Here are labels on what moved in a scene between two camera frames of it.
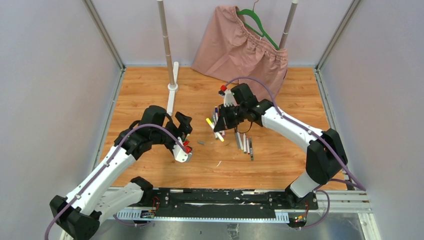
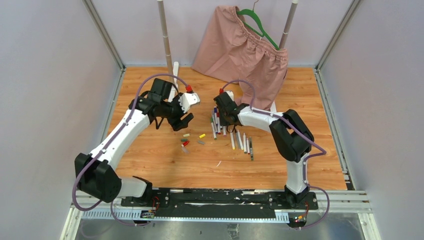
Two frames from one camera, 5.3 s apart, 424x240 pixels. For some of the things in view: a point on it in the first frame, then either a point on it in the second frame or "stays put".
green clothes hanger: (263, 34) stays put
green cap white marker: (244, 143) stays put
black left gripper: (184, 126) to (177, 122)
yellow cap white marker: (220, 136) to (232, 142)
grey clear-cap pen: (251, 150) stays put
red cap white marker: (248, 147) stays put
